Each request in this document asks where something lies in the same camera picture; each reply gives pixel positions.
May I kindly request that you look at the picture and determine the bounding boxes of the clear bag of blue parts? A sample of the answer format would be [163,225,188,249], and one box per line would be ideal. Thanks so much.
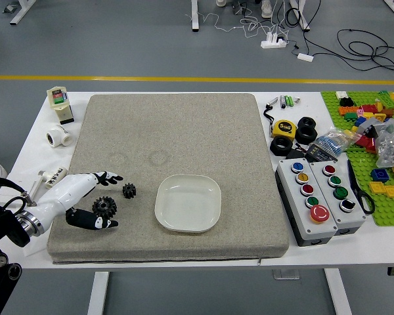
[310,127,357,156]

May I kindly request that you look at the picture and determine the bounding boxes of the white square dish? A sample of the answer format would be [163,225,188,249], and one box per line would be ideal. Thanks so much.
[154,174,222,234]

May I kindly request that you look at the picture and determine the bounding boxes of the yellow tape measure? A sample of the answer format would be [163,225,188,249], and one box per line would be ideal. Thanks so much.
[271,119,298,139]

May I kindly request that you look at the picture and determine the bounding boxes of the white cylinder with black writing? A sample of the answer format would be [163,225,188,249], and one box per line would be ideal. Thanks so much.
[44,165,70,189]

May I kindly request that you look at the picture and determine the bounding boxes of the black floor cable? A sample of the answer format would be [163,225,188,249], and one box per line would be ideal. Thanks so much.
[336,28,394,83]

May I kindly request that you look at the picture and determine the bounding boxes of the white power strip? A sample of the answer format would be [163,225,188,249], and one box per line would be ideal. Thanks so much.
[261,32,288,49]

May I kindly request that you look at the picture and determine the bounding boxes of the small white bracket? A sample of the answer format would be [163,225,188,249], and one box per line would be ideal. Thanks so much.
[29,169,47,201]

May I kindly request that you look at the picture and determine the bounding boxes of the white table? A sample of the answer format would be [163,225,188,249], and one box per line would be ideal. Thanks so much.
[0,91,394,315]

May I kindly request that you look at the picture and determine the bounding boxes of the small black gear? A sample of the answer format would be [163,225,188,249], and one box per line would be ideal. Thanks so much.
[121,182,137,200]

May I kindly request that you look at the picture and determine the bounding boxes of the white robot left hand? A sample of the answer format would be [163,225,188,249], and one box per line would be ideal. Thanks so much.
[32,170,124,234]

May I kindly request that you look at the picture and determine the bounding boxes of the green brick baseplate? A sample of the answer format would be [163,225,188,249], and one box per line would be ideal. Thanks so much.
[320,91,394,227]

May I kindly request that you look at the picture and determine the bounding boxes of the orange toy brick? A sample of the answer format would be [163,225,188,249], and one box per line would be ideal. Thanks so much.
[339,105,362,116]

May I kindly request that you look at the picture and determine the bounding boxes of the white pipe tee fitting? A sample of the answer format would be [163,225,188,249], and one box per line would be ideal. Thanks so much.
[46,123,75,149]

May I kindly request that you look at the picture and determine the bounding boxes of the white floor cable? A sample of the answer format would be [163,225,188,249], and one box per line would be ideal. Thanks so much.
[183,12,293,41]

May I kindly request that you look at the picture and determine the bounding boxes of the grey four-button control box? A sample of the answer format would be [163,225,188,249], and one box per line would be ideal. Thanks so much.
[310,160,367,236]

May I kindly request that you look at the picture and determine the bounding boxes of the big black gear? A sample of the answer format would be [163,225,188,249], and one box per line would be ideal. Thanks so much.
[91,196,118,217]

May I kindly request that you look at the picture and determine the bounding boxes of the clear bag of metal screws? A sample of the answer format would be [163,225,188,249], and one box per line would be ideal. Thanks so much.
[374,114,394,168]

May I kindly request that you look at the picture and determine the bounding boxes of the red toy brick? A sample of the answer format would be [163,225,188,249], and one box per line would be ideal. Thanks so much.
[356,136,377,152]

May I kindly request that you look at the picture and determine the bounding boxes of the black digital panel meter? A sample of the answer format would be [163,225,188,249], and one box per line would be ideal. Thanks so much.
[307,142,338,162]

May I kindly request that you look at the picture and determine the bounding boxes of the big black plastic nut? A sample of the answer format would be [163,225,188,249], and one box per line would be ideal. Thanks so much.
[270,136,294,156]
[295,126,318,144]
[297,116,317,131]

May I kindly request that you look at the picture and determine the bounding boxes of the grey-brown mat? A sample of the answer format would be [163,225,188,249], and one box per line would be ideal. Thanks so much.
[47,93,290,264]

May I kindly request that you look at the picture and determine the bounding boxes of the cream switch box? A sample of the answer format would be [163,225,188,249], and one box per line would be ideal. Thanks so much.
[47,86,75,125]

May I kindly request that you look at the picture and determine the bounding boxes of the silver stick with black lanyard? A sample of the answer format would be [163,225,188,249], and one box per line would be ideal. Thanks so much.
[263,97,280,132]

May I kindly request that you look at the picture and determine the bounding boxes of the black flat module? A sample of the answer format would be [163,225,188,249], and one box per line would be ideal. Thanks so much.
[287,147,311,161]

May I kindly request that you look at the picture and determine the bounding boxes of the grey five-button control box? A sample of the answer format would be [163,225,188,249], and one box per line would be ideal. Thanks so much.
[274,157,338,247]

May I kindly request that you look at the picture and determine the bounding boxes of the black scissors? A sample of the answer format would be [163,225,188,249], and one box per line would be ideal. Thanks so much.
[347,159,376,215]

